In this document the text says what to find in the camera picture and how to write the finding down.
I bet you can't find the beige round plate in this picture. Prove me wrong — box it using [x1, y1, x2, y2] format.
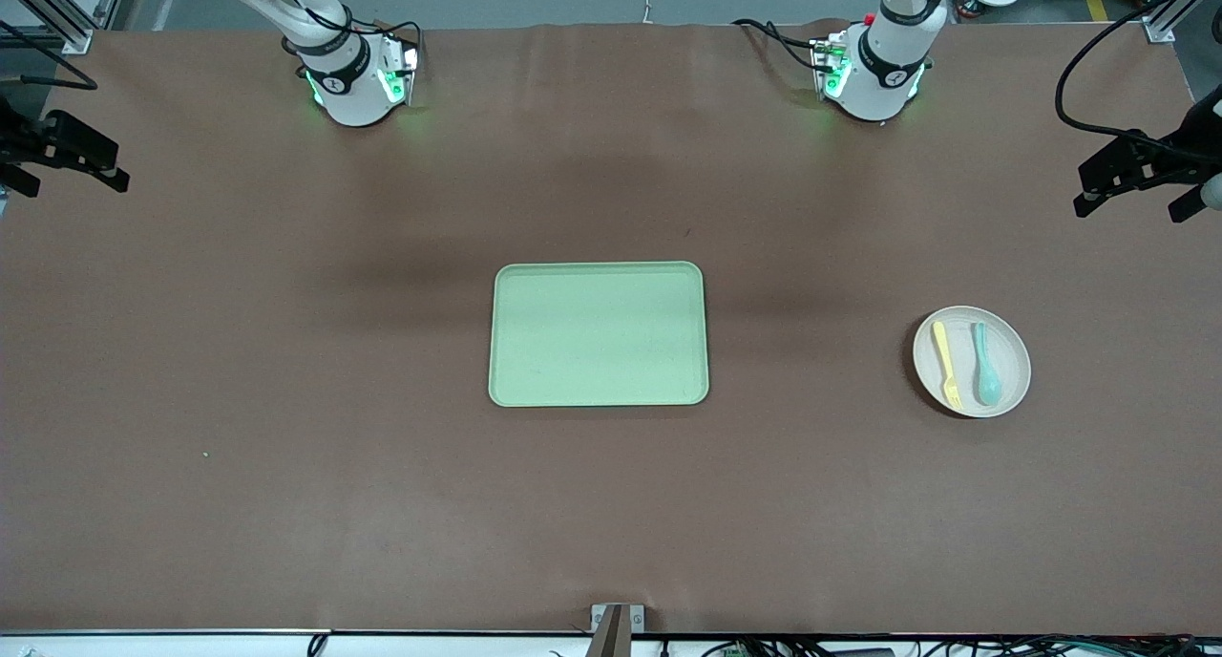
[912, 305, 1033, 419]

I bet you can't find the yellow plastic fork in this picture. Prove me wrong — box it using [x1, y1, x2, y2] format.
[931, 320, 965, 412]

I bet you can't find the light blue plastic spoon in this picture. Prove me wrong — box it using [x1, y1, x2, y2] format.
[970, 321, 1002, 406]

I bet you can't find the brown table cover mat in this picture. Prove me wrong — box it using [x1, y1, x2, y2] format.
[0, 21, 1222, 637]

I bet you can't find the light green rectangular tray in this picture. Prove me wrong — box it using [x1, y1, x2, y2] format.
[488, 261, 710, 409]

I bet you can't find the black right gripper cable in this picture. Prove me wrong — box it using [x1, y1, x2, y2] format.
[0, 20, 99, 93]

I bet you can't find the aluminium frame post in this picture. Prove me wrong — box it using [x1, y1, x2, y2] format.
[1140, 0, 1222, 45]
[0, 0, 131, 57]

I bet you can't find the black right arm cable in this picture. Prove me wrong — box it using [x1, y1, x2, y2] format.
[267, 0, 424, 66]

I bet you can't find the black left arm base cable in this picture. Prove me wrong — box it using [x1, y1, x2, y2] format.
[732, 17, 825, 74]

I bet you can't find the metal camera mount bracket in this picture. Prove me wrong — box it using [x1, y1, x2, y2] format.
[589, 603, 647, 657]

